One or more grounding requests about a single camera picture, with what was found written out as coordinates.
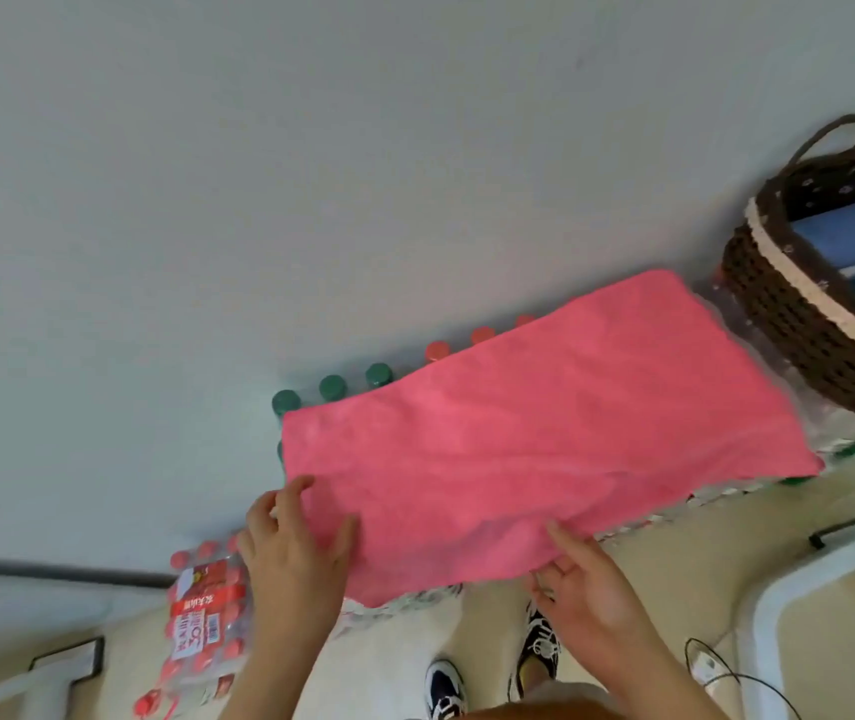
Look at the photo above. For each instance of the light blue folded towel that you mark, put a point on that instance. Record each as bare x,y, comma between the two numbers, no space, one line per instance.
851,233

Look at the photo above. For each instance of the pack of green cap bottles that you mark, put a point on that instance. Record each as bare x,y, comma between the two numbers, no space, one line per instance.
332,388

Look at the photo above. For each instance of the person's left shoe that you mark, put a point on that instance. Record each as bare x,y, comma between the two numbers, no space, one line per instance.
444,689

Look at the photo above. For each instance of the person's right shoe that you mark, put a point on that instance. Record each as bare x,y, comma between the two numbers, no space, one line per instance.
536,648

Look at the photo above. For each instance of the person's right forearm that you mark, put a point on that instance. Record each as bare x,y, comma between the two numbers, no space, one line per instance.
652,682

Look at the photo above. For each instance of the person's right thumb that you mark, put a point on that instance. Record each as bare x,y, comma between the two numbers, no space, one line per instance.
571,545

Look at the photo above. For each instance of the person's shoe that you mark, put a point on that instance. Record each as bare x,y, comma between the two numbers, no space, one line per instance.
444,689
536,648

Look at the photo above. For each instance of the pack of red cap bottles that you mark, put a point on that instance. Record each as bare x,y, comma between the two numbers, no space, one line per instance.
436,351

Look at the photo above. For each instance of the person's left hand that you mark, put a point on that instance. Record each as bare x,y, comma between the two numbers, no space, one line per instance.
289,569

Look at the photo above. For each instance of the person's tan shorts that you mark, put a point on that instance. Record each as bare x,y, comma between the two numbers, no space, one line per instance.
540,708

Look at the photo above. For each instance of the white plug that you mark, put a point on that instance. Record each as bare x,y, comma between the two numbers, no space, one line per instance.
709,667

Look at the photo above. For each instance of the brown woven basket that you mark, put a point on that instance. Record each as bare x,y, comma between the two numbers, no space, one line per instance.
795,322

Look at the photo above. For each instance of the person's left thumb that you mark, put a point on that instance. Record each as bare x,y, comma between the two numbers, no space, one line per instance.
341,547

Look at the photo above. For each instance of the pink towel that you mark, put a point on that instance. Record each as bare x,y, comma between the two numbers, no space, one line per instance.
532,442

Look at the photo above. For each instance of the person's left forearm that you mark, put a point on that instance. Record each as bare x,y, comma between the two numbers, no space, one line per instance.
281,678

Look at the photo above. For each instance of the white plastic bin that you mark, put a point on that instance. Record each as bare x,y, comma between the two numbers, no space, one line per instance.
810,629

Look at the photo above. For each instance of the red label wrapped bottle pack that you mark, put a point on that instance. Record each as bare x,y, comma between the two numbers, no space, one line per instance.
199,629

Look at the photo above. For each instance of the clear wrapped bottle pack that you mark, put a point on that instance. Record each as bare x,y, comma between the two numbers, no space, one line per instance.
787,382

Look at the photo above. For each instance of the person's left middle finger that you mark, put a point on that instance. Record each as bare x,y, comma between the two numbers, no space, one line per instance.
261,511

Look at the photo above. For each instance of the person's right hand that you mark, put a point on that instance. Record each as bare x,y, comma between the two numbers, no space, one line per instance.
596,603

